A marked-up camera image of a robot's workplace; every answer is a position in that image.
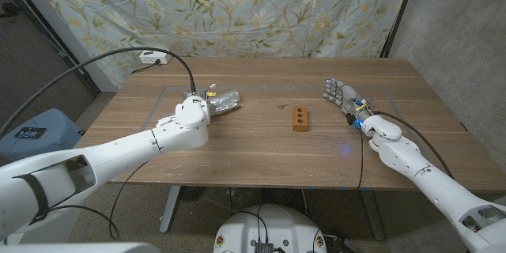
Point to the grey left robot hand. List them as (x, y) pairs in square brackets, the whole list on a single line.
[(195, 95)]

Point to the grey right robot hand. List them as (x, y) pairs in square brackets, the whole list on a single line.
[(350, 97)]

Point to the aluminum foil roll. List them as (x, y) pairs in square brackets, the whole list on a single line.
[(227, 100)]

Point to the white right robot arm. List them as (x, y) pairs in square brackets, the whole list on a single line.
[(435, 189)]

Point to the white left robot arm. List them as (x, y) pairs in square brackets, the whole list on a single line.
[(118, 154)]

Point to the orange three-hole brick block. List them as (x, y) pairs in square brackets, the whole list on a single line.
[(299, 120)]

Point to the white power strip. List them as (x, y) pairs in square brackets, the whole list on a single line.
[(152, 57)]

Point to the floral printed backdrop cloth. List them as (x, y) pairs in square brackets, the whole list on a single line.
[(237, 16)]

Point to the black backdrop stand pole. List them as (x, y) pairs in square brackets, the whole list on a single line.
[(397, 13)]

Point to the white table leg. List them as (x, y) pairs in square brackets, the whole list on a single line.
[(372, 215), (171, 209)]

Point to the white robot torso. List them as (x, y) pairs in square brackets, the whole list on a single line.
[(273, 225)]

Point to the blue-grey storage box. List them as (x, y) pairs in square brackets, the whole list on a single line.
[(51, 138)]

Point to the black device with screen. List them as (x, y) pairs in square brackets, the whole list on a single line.
[(31, 133)]

